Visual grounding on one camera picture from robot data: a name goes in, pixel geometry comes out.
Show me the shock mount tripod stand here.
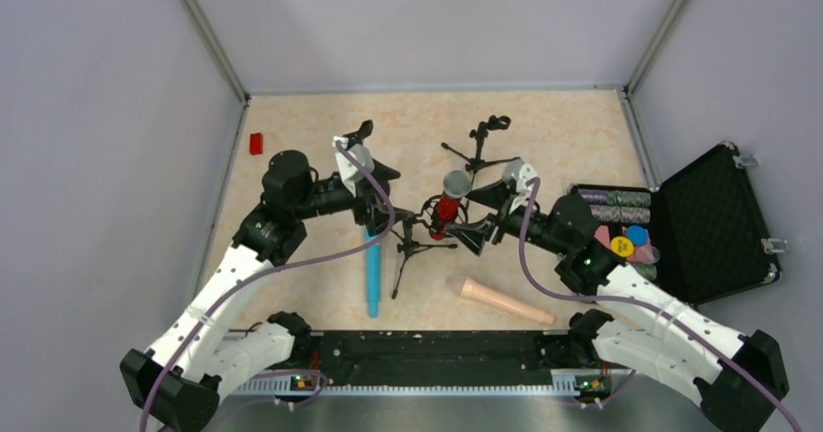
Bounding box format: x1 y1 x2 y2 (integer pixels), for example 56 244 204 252
391 195 458 300

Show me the red glitter microphone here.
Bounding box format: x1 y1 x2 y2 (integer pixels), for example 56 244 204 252
429 170 472 241

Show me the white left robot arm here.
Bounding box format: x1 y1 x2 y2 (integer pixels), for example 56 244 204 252
119 141 401 431

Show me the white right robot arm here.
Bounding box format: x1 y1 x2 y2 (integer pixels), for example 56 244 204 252
445 179 802 431

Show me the black tripod mic stand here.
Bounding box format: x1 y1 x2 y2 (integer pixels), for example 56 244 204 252
441 115 518 177

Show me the round base mic stand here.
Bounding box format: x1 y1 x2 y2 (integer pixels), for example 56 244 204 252
342 119 375 150

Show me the blue microphone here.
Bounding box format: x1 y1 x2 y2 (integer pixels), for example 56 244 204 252
364 243 382 318

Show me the beige microphone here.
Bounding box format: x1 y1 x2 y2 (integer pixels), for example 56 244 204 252
445 277 556 326

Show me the pink card in case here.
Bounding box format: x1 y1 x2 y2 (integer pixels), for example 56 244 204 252
594 224 615 254

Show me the yellow round chip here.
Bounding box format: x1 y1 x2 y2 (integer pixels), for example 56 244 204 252
609 236 635 258

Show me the blue round chip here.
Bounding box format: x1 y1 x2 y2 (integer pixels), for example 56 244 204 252
624 224 649 248

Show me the small red block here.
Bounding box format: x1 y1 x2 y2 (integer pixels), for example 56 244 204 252
248 133 264 155

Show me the black carrying case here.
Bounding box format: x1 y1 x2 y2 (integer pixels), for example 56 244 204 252
569 142 782 306

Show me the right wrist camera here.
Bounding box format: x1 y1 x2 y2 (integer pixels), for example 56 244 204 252
501 157 537 198

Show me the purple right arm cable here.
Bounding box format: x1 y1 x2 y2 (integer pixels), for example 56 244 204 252
517 177 805 432

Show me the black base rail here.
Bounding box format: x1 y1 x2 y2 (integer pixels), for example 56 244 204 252
298 330 617 387

